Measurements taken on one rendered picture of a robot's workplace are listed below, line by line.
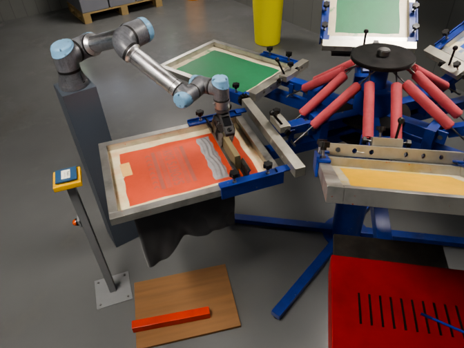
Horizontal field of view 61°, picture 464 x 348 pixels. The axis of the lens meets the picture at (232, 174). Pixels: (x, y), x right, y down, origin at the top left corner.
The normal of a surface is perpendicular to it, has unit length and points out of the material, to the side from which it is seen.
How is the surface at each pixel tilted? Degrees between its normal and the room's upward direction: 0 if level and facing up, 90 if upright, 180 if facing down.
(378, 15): 32
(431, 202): 58
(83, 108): 90
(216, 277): 0
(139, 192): 0
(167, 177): 0
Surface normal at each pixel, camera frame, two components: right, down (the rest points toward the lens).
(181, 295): -0.04, -0.77
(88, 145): 0.56, 0.51
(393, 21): -0.14, -0.31
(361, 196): -0.18, 0.14
